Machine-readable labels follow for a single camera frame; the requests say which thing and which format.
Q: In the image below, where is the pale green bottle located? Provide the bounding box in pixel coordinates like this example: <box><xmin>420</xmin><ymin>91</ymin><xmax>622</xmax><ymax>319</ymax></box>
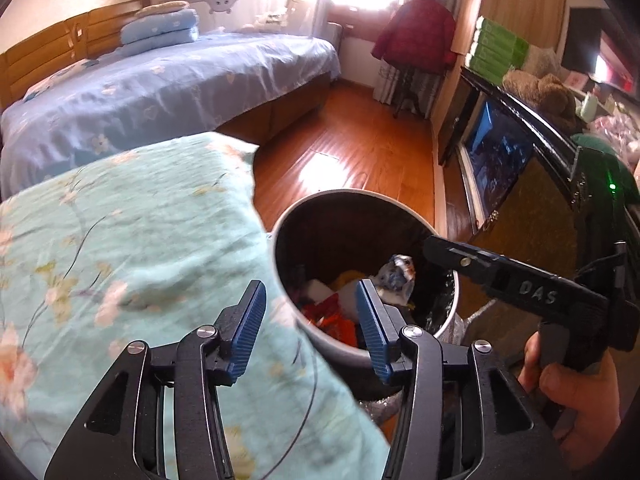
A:
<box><xmin>577</xmin><ymin>94</ymin><xmax>601</xmax><ymax>121</ymax></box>

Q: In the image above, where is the person's right hand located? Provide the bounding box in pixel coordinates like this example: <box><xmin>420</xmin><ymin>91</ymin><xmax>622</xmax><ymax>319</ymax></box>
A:
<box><xmin>517</xmin><ymin>330</ymin><xmax>623</xmax><ymax>461</ymax></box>

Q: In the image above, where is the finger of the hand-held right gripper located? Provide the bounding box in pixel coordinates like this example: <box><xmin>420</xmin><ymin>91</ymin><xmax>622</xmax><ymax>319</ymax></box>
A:
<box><xmin>422</xmin><ymin>235</ymin><xmax>496</xmax><ymax>286</ymax></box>

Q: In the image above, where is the white bed guard rail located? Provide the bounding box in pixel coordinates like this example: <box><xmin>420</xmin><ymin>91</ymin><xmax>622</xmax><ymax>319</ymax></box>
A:
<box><xmin>160</xmin><ymin>0</ymin><xmax>331</xmax><ymax>41</ymax></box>

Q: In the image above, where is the red coat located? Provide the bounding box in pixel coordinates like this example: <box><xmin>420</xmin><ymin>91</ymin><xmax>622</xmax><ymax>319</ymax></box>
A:
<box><xmin>371</xmin><ymin>0</ymin><xmax>458</xmax><ymax>76</ymax></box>

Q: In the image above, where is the black tv cabinet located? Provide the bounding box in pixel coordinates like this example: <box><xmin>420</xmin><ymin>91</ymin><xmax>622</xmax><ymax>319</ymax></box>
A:
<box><xmin>437</xmin><ymin>67</ymin><xmax>586</xmax><ymax>233</ymax></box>

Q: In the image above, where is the black coat stand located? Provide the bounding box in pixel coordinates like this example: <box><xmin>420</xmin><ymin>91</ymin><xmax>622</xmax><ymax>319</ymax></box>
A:
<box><xmin>392</xmin><ymin>65</ymin><xmax>426</xmax><ymax>120</ymax></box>

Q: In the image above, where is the stack of green boxes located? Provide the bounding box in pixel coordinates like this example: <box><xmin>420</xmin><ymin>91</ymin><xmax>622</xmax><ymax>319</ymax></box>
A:
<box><xmin>467</xmin><ymin>16</ymin><xmax>530</xmax><ymax>86</ymax></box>

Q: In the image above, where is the bed with blue sheet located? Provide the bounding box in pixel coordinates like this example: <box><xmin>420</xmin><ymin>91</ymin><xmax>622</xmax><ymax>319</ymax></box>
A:
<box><xmin>0</xmin><ymin>30</ymin><xmax>343</xmax><ymax>196</ymax></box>

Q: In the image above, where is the blue silver snack wrapper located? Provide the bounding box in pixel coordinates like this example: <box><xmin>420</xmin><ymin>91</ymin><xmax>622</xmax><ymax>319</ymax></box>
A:
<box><xmin>375</xmin><ymin>254</ymin><xmax>417</xmax><ymax>306</ymax></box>

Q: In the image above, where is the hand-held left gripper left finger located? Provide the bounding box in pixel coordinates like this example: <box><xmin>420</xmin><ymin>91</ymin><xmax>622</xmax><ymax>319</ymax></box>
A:
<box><xmin>44</xmin><ymin>280</ymin><xmax>267</xmax><ymax>480</ymax></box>

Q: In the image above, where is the red foil snack packet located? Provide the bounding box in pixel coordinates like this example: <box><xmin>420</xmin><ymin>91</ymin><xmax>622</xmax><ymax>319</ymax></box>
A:
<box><xmin>300</xmin><ymin>295</ymin><xmax>358</xmax><ymax>346</ymax></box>

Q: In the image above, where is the black television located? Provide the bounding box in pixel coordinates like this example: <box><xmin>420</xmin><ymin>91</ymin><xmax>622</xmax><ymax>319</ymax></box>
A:
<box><xmin>562</xmin><ymin>5</ymin><xmax>640</xmax><ymax>91</ymax></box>

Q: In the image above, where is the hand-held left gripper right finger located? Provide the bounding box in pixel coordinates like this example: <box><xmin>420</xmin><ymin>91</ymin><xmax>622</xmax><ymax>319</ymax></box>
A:
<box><xmin>355</xmin><ymin>279</ymin><xmax>571</xmax><ymax>480</ymax></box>

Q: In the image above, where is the brown plush bear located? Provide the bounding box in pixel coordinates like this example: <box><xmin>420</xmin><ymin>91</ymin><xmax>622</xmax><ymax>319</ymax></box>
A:
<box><xmin>501</xmin><ymin>69</ymin><xmax>578</xmax><ymax>133</ymax></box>

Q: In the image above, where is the wooden headboard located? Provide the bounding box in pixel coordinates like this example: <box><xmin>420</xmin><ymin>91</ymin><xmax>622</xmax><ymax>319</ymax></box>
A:
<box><xmin>0</xmin><ymin>0</ymin><xmax>151</xmax><ymax>111</ymax></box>

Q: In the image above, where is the round trash bin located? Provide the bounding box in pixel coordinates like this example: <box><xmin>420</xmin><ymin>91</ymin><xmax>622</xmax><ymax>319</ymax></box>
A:
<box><xmin>270</xmin><ymin>187</ymin><xmax>458</xmax><ymax>371</ymax></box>

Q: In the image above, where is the pale yellow pillow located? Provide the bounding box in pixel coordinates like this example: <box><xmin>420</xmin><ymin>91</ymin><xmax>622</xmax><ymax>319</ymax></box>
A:
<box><xmin>136</xmin><ymin>0</ymin><xmax>191</xmax><ymax>17</ymax></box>

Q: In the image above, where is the folded blue quilt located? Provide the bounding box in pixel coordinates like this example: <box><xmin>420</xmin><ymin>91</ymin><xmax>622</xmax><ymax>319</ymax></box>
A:
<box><xmin>120</xmin><ymin>8</ymin><xmax>200</xmax><ymax>45</ymax></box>

